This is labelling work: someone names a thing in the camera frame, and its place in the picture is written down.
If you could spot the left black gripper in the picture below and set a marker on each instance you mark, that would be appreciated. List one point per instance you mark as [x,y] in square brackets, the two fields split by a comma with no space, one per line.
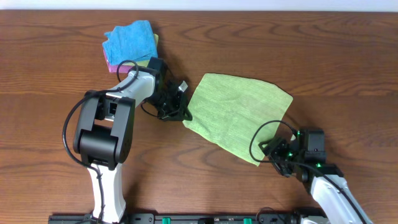
[173,104]

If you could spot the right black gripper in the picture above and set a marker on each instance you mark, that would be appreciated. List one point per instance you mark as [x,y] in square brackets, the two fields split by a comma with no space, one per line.
[278,147]

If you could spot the light green cloth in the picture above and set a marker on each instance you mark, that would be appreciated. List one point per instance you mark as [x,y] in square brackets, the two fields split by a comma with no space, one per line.
[237,113]

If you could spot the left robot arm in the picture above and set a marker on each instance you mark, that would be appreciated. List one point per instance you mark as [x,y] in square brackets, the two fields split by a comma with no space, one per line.
[103,136]

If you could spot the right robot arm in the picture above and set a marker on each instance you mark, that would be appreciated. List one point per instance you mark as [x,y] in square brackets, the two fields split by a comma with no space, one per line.
[328,187]

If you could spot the purple folded cloth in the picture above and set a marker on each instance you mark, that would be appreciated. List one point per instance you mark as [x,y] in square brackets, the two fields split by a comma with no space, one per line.
[125,67]

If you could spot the blue folded cloth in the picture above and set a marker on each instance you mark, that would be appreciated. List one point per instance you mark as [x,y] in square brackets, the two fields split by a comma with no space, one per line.
[133,42]

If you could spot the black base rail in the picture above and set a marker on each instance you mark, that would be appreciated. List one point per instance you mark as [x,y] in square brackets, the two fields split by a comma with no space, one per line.
[263,218]

